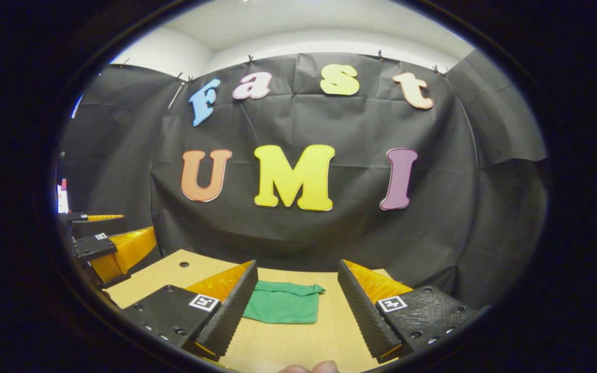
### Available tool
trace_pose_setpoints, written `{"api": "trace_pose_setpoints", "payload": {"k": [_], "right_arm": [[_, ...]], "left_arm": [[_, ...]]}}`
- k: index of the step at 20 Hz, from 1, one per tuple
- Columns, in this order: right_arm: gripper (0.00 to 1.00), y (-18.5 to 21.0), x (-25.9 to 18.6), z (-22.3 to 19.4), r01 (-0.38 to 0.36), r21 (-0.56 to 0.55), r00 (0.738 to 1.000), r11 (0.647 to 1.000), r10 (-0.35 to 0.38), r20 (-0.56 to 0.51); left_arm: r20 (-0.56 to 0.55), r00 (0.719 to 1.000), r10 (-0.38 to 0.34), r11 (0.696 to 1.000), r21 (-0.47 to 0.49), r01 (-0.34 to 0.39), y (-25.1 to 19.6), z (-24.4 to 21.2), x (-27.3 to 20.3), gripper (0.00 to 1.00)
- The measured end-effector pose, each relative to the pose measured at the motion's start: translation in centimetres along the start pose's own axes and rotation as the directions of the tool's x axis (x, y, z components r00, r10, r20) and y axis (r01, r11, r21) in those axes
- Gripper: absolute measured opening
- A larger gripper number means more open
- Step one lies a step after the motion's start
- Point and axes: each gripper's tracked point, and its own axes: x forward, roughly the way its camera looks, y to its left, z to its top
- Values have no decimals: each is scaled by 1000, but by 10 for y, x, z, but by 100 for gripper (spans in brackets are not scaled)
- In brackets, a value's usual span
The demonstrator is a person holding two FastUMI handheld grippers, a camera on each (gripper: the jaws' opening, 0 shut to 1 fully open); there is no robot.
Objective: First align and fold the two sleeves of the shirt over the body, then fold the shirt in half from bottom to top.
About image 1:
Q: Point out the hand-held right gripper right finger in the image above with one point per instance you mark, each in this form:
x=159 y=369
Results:
x=363 y=316

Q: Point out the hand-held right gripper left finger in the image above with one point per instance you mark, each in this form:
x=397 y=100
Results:
x=233 y=311

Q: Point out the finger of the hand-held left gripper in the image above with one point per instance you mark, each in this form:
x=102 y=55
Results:
x=99 y=228
x=91 y=247

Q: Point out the green T-shirt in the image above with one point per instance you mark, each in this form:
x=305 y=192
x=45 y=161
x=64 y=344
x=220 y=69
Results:
x=283 y=305

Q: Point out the white printed banner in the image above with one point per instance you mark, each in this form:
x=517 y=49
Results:
x=62 y=202

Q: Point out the black backdrop cloth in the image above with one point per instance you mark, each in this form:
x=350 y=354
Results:
x=329 y=124

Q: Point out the row of small cloth clips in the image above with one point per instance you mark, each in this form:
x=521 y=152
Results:
x=250 y=58

